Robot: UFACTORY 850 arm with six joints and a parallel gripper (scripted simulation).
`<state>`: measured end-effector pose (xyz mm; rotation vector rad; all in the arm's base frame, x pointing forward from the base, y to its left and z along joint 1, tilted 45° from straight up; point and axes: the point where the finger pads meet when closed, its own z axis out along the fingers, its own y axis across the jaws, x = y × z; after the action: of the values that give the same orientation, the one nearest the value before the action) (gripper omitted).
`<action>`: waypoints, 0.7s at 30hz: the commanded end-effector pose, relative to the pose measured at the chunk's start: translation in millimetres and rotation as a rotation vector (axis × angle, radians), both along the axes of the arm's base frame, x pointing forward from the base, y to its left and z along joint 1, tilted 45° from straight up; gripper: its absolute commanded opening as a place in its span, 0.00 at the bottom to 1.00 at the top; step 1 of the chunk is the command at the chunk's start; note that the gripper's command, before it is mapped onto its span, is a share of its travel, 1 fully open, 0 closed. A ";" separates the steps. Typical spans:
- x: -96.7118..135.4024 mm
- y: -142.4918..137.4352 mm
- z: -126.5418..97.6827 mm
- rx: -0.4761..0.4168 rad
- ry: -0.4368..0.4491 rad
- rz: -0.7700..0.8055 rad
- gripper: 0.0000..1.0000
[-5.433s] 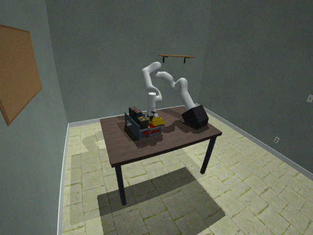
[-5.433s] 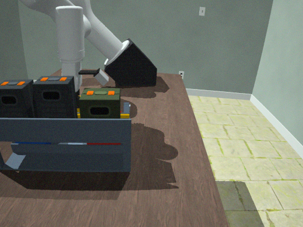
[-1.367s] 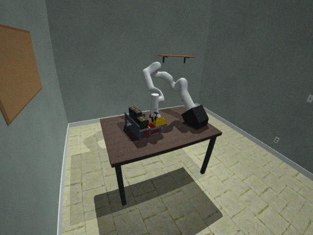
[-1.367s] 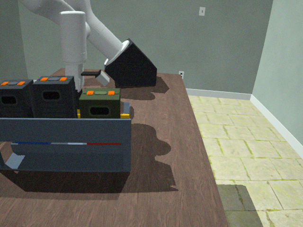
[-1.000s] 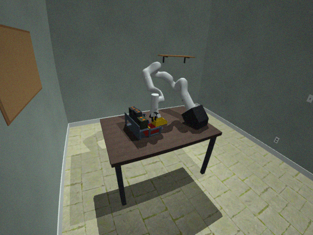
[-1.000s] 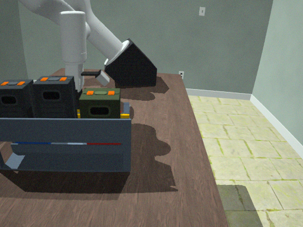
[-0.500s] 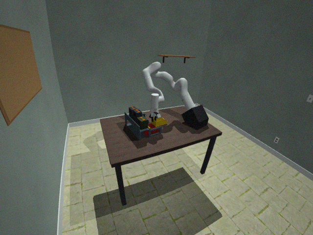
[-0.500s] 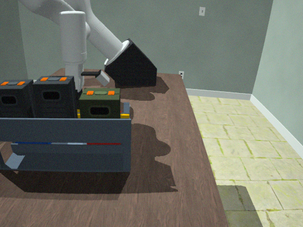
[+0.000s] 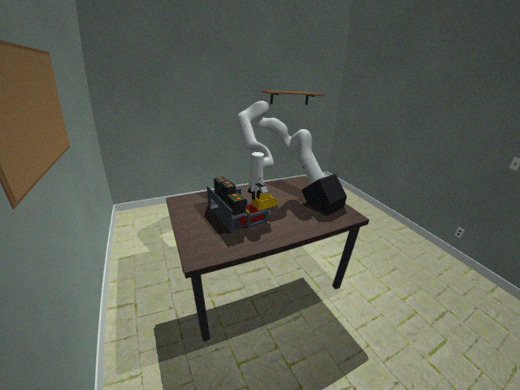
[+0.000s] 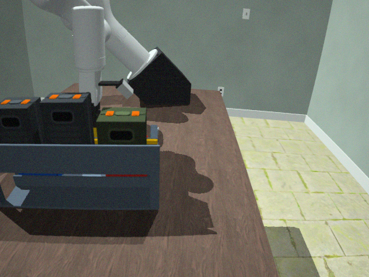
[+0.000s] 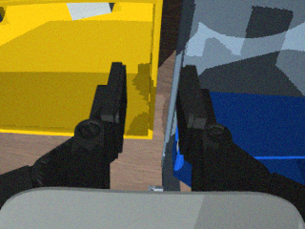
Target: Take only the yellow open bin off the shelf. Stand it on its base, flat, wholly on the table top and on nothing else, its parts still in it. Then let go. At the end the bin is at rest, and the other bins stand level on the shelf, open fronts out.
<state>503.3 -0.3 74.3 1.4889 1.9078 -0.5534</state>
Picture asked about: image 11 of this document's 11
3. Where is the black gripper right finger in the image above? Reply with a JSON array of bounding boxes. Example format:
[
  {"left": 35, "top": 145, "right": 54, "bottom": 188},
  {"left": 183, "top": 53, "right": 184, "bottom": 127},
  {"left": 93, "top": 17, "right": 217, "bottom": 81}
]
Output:
[{"left": 175, "top": 65, "right": 305, "bottom": 222}]

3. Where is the yellow bin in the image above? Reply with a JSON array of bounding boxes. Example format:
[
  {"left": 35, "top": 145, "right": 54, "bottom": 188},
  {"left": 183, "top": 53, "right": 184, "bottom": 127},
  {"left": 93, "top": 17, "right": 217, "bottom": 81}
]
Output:
[{"left": 0, "top": 0, "right": 163, "bottom": 139}]

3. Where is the blue open bin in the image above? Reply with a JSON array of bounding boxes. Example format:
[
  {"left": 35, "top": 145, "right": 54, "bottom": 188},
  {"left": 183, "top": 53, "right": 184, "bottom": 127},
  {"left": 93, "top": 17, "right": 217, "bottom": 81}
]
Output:
[{"left": 172, "top": 92, "right": 305, "bottom": 188}]

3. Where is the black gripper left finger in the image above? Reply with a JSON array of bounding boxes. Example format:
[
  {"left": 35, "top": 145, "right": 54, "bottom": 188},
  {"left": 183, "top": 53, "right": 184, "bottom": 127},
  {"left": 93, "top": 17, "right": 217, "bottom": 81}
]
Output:
[{"left": 0, "top": 62, "right": 127, "bottom": 210}]

